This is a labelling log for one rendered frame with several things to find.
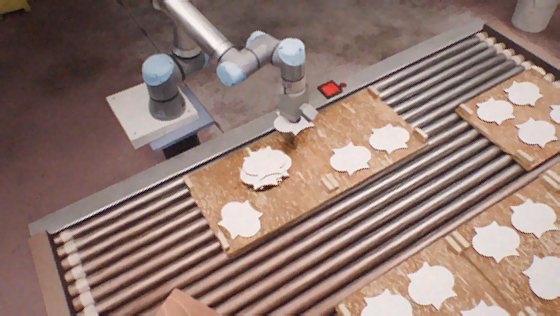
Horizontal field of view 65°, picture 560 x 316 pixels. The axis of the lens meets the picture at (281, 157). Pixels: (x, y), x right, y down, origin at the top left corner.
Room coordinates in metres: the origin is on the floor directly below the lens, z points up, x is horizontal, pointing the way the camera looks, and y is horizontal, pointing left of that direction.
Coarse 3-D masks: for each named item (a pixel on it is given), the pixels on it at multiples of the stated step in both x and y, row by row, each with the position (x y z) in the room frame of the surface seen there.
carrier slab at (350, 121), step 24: (360, 96) 1.27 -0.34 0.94; (336, 120) 1.16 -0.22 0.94; (360, 120) 1.14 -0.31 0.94; (384, 120) 1.13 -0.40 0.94; (312, 144) 1.05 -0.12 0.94; (336, 144) 1.04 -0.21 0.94; (360, 144) 1.03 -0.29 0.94; (408, 144) 1.01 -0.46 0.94; (384, 168) 0.91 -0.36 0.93; (336, 192) 0.83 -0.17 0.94
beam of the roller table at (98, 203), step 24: (480, 24) 1.70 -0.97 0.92; (432, 48) 1.56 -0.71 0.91; (360, 72) 1.44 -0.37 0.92; (384, 72) 1.43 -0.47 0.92; (312, 96) 1.32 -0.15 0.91; (336, 96) 1.31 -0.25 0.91; (264, 120) 1.21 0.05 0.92; (216, 144) 1.10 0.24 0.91; (240, 144) 1.10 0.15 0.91; (168, 168) 1.01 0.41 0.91; (192, 168) 1.01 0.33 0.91; (120, 192) 0.92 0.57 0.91; (144, 192) 0.92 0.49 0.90; (48, 216) 0.84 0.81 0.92; (72, 216) 0.84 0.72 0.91
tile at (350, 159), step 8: (336, 152) 0.99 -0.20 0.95; (344, 152) 0.99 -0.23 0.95; (352, 152) 0.98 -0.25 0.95; (360, 152) 0.98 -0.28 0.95; (368, 152) 0.98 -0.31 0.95; (336, 160) 0.95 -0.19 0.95; (344, 160) 0.95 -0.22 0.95; (352, 160) 0.95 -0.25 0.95; (360, 160) 0.95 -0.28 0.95; (368, 160) 0.94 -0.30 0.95; (336, 168) 0.92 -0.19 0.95; (344, 168) 0.92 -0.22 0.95; (352, 168) 0.91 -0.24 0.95; (360, 168) 0.91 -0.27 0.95; (368, 168) 0.91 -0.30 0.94
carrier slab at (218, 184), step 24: (264, 144) 1.07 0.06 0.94; (288, 144) 1.06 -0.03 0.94; (216, 168) 0.97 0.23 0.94; (240, 168) 0.96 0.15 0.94; (312, 168) 0.94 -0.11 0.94; (192, 192) 0.88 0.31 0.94; (216, 192) 0.87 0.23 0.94; (240, 192) 0.86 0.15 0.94; (264, 192) 0.85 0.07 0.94; (288, 192) 0.84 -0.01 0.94; (312, 192) 0.83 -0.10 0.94; (216, 216) 0.77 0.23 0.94; (264, 216) 0.76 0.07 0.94; (288, 216) 0.75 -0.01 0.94; (240, 240) 0.68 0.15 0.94
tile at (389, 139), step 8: (384, 128) 1.08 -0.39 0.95; (392, 128) 1.08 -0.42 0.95; (400, 128) 1.08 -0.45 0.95; (376, 136) 1.05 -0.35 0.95; (384, 136) 1.05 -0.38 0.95; (392, 136) 1.04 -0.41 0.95; (400, 136) 1.04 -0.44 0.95; (408, 136) 1.04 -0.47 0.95; (376, 144) 1.01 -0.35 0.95; (384, 144) 1.01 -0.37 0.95; (392, 144) 1.00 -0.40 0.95; (400, 144) 1.00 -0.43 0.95
